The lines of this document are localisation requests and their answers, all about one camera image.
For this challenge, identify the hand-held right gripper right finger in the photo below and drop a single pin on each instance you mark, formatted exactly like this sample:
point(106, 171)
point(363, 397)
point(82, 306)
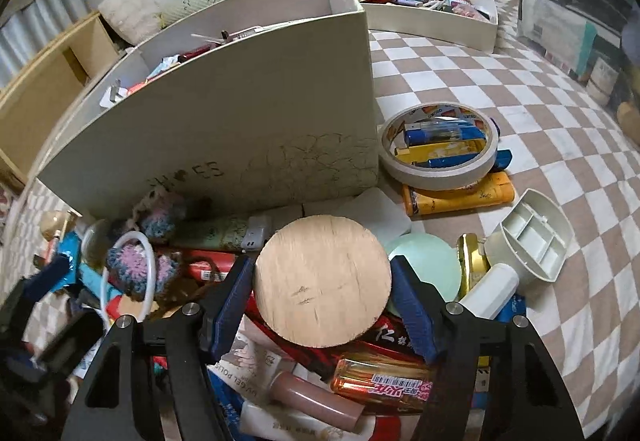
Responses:
point(415, 316)

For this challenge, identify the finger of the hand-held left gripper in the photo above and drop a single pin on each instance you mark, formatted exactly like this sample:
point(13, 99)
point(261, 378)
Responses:
point(70, 341)
point(47, 273)

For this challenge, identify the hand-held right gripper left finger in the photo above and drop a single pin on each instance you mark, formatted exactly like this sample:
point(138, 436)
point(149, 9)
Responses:
point(230, 316)

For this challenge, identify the round wooden coaster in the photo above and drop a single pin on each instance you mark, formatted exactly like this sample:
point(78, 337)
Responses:
point(322, 281)

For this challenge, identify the white plastic handheld gadget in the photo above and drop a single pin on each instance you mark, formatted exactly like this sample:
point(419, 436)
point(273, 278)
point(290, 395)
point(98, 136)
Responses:
point(530, 241)

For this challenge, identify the beige cardboard storage box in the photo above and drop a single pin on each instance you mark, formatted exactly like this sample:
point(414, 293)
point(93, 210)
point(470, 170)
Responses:
point(225, 121)

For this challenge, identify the blue snack packet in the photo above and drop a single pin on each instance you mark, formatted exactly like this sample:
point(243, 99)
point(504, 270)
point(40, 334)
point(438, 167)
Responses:
point(95, 281)

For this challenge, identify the mint green round lid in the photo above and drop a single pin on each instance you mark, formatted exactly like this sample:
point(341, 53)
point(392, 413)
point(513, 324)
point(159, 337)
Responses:
point(430, 266)

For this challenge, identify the clear suction cup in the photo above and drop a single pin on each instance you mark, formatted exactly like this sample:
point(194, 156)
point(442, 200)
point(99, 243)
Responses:
point(95, 243)

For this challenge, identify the red tube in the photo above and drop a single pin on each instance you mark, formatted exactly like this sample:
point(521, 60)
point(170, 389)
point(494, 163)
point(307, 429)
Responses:
point(200, 266)

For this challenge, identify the clear orange labelled lighter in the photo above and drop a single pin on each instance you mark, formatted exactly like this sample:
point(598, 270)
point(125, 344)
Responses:
point(380, 383)

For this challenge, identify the gold foil packet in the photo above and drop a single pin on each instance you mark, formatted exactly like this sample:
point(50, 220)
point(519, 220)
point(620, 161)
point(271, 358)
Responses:
point(472, 261)

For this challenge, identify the pink blue crochet piece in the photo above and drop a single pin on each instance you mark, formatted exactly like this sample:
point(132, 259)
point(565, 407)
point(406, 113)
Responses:
point(130, 271)
point(160, 218)

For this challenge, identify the pale green cream tube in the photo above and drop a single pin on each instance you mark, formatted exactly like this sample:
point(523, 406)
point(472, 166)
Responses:
point(215, 233)

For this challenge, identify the white flat rectangular case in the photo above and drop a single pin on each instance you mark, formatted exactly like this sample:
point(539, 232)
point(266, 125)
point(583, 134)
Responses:
point(370, 216)

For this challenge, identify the brown cosmetic tube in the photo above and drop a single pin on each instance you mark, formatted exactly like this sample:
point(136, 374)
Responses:
point(315, 401)

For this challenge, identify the orange printed lighter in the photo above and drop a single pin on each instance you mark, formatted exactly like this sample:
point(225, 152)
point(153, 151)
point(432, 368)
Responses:
point(460, 201)

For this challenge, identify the white cosmetic tube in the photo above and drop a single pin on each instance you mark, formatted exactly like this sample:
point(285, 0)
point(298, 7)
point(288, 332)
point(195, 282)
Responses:
point(290, 426)

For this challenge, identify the masking tape roll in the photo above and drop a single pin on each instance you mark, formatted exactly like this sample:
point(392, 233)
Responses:
point(440, 176)

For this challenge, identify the blue printed lighter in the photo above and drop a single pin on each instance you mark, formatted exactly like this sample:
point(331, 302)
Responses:
point(450, 162)

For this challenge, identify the yellow lighter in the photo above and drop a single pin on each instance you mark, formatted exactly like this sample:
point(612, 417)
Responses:
point(435, 151)

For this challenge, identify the wooden shelf unit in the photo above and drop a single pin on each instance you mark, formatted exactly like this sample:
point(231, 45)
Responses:
point(45, 96)

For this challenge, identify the blue clear lighter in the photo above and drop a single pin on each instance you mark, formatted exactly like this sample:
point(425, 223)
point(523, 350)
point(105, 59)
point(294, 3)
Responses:
point(440, 131)

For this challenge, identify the white plug adapter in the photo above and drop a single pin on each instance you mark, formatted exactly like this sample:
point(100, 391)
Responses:
point(114, 96)

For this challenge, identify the grey pleated curtain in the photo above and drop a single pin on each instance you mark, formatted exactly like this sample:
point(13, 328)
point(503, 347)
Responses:
point(40, 26)

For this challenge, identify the white knit pillow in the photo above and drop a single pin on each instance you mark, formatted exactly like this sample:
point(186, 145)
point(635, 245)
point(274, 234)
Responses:
point(130, 16)

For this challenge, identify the shallow beige cardboard tray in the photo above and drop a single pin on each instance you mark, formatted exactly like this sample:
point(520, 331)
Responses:
point(430, 26)

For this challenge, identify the clear plastic storage bin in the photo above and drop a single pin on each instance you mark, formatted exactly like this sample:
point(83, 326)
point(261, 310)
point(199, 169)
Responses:
point(565, 11)

